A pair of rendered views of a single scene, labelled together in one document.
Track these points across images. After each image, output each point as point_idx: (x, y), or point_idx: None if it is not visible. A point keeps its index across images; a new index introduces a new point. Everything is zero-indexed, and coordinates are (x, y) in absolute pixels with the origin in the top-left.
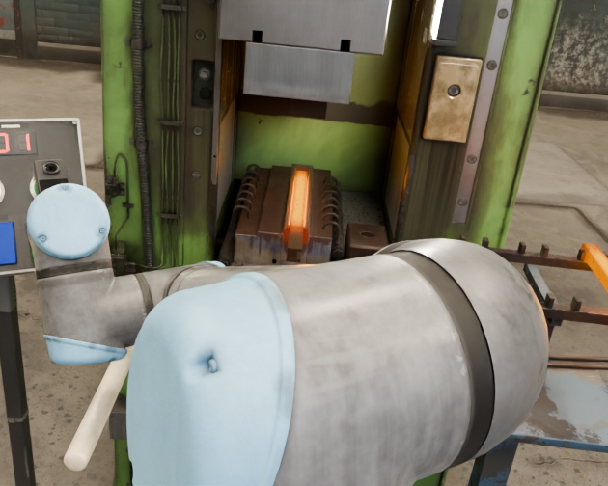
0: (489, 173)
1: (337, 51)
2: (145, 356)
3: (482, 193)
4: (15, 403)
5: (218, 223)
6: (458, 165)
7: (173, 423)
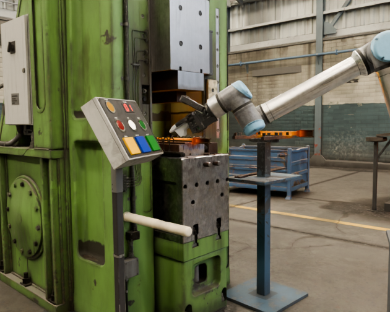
0: (221, 119)
1: (199, 73)
2: (382, 39)
3: (221, 126)
4: (122, 245)
5: None
6: None
7: None
